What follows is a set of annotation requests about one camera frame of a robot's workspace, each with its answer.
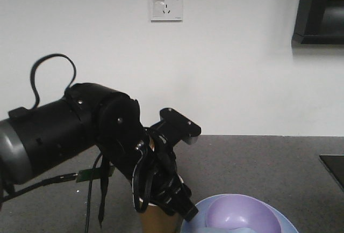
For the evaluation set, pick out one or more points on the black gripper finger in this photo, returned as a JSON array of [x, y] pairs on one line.
[[185, 207]]

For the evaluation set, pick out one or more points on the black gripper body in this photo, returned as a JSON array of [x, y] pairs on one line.
[[159, 181]]

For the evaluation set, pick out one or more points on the brown paper cup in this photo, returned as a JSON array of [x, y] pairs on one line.
[[152, 217]]

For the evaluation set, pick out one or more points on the light blue plastic spoon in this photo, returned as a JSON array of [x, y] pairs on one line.
[[221, 230]]

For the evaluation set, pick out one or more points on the purple plastic bowl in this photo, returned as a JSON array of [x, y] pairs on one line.
[[235, 211]]

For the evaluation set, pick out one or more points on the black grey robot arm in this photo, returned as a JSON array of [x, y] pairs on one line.
[[36, 140]]

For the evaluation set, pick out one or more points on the light blue plate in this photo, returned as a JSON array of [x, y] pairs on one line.
[[199, 220]]

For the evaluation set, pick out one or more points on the green circuit board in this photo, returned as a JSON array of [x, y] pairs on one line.
[[87, 174]]

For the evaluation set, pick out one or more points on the black induction cooktop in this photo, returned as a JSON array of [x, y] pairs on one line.
[[334, 164]]

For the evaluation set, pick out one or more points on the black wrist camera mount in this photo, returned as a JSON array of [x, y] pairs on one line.
[[174, 127]]

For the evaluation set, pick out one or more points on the white wall power socket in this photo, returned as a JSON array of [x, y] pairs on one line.
[[166, 10]]

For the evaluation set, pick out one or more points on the black wall cabinet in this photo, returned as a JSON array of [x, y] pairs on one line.
[[319, 22]]

